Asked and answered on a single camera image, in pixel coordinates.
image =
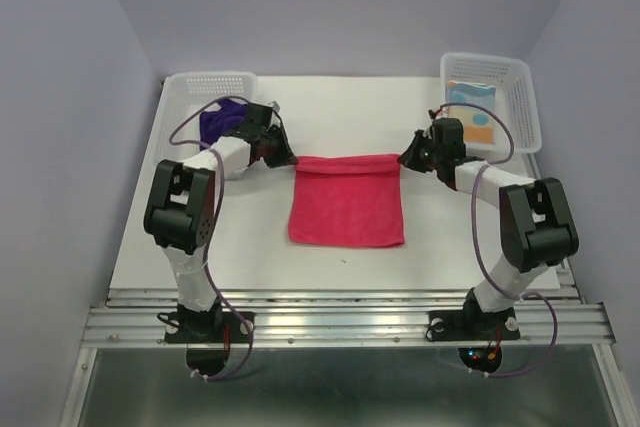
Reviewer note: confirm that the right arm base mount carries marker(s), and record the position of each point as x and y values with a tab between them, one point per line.
471	323

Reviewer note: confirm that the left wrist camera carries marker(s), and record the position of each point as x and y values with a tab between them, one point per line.
275	106

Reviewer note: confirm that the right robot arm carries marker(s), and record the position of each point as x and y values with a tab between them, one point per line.
536	226

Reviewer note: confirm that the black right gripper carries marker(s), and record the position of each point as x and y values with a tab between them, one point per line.
408	156

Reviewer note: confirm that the white plastic basket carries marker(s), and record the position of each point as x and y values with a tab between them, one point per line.
516	115
181	96

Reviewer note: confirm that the pink microfiber towel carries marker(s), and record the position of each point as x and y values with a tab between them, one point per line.
351	202

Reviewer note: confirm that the white left plastic basket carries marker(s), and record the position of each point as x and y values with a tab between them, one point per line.
181	96

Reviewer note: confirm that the white right plastic basket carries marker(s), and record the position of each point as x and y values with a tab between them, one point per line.
516	115

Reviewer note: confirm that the aluminium rail frame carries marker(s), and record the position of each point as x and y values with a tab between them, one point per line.
340	334

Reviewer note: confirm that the purple towel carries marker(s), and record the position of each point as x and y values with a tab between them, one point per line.
214	123

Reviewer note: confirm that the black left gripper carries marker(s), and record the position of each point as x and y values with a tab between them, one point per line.
285	157

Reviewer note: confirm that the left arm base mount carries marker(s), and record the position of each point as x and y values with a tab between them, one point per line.
189	327

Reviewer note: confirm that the blue dotted striped towel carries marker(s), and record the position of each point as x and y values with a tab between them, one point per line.
468	104

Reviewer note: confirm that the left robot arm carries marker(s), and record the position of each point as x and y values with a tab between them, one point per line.
186	197

